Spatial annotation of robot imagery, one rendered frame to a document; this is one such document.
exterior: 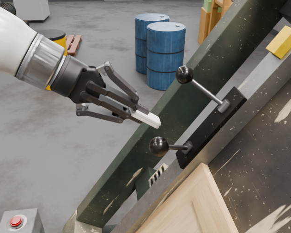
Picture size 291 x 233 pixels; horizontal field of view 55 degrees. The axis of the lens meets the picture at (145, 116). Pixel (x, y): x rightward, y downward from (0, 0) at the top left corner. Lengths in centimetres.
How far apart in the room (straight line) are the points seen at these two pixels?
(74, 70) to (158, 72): 330
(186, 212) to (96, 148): 231
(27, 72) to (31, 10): 742
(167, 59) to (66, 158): 183
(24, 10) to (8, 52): 748
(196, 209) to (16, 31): 46
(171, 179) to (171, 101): 25
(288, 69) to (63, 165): 238
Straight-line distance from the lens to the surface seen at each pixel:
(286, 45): 56
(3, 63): 52
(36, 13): 791
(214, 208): 55
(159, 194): 67
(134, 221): 73
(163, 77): 381
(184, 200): 62
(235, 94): 58
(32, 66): 51
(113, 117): 58
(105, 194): 100
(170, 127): 84
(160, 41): 365
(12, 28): 52
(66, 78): 52
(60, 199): 243
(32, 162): 286
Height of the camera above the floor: 176
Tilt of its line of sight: 32 degrees down
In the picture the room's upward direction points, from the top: straight up
